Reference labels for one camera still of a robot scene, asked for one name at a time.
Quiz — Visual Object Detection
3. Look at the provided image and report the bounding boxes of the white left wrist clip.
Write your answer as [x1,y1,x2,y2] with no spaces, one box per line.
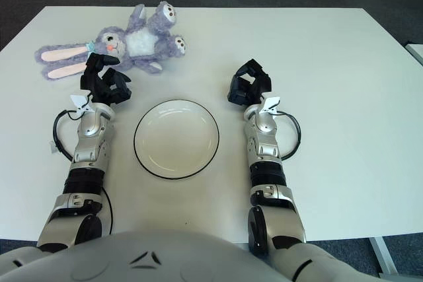
[69,94,93,114]

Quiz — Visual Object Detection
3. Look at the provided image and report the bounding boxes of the white furniture edge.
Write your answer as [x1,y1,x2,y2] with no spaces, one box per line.
[405,42,423,67]

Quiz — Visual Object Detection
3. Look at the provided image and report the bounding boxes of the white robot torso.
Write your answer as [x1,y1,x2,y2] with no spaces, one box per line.
[65,229,291,282]

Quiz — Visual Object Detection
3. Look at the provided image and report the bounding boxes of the white table leg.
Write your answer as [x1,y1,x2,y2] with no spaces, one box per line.
[369,237,401,276]

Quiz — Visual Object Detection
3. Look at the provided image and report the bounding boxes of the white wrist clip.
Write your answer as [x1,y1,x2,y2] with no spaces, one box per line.
[262,96,282,114]
[69,94,93,114]

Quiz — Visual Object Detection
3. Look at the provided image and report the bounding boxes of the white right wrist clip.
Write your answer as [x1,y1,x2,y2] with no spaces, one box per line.
[262,96,282,114]

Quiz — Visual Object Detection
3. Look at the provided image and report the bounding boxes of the white plate black rim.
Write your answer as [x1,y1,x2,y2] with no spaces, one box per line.
[133,97,221,181]

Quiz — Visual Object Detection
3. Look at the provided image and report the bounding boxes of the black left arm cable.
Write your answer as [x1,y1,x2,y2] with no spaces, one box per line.
[52,108,116,233]

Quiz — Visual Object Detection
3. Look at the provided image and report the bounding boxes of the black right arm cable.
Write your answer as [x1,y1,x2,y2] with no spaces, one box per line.
[276,110,302,160]

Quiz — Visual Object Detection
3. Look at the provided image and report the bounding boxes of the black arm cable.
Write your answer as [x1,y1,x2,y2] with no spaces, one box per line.
[276,110,302,160]
[52,108,116,233]

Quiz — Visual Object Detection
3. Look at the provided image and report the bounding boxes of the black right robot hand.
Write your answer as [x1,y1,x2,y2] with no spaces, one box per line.
[226,59,272,108]

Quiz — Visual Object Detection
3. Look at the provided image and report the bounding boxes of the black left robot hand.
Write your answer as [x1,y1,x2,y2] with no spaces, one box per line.
[80,53,132,106]

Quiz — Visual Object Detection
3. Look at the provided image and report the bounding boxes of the purple plush bunny doll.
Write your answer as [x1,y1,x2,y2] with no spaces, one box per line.
[34,0,190,81]

